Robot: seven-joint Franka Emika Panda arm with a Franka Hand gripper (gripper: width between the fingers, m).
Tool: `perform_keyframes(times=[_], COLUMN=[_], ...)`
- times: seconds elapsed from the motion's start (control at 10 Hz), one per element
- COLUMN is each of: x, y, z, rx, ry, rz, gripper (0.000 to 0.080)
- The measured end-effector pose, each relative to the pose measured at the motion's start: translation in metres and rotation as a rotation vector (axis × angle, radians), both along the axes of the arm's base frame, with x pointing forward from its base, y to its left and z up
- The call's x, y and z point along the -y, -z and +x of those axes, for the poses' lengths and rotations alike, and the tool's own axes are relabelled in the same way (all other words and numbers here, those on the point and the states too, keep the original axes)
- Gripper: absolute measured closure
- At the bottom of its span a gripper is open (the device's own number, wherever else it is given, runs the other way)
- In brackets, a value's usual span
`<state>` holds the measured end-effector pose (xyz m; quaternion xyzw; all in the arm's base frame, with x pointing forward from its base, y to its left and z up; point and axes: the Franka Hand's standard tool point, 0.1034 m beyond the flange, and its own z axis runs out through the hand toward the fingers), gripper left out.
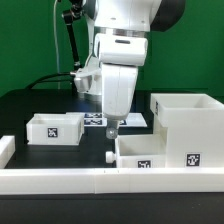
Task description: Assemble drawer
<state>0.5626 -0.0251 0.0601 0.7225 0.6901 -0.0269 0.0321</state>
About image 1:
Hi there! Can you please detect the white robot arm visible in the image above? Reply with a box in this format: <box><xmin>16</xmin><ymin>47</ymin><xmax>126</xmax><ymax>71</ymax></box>
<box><xmin>83</xmin><ymin>0</ymin><xmax>186</xmax><ymax>139</ymax></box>

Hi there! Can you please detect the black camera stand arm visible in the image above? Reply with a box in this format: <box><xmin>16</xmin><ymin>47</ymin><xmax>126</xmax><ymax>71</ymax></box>
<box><xmin>62</xmin><ymin>0</ymin><xmax>83</xmax><ymax>70</ymax></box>

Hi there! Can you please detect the white left rail piece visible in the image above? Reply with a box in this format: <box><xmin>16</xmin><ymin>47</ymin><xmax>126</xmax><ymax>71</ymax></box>
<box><xmin>0</xmin><ymin>136</ymin><xmax>15</xmax><ymax>169</ymax></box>

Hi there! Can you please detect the white L-shaped boundary rail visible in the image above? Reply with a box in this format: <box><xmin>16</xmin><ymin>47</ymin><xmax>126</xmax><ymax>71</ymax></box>
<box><xmin>0</xmin><ymin>168</ymin><xmax>224</xmax><ymax>195</ymax></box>

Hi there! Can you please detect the white small drawer box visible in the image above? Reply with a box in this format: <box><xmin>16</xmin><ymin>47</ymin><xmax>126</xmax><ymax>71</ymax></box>
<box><xmin>26</xmin><ymin>113</ymin><xmax>84</xmax><ymax>145</ymax></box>

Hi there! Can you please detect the white marker sheet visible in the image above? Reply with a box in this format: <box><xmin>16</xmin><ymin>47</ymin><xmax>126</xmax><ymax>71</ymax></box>
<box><xmin>66</xmin><ymin>111</ymin><xmax>148</xmax><ymax>129</ymax></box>

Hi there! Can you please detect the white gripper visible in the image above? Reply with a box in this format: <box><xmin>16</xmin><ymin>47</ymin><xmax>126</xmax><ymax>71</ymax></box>
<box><xmin>94</xmin><ymin>33</ymin><xmax>148</xmax><ymax>139</ymax></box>

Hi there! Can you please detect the white drawer cabinet frame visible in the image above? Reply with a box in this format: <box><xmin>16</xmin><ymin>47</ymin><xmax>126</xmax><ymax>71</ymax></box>
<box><xmin>150</xmin><ymin>93</ymin><xmax>224</xmax><ymax>168</ymax></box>

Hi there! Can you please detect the black cable on table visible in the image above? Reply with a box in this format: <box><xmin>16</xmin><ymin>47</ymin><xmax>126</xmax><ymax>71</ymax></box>
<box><xmin>24</xmin><ymin>73</ymin><xmax>76</xmax><ymax>90</ymax></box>

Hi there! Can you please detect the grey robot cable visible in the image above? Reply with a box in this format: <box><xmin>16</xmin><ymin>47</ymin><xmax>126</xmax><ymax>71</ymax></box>
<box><xmin>52</xmin><ymin>0</ymin><xmax>62</xmax><ymax>90</ymax></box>

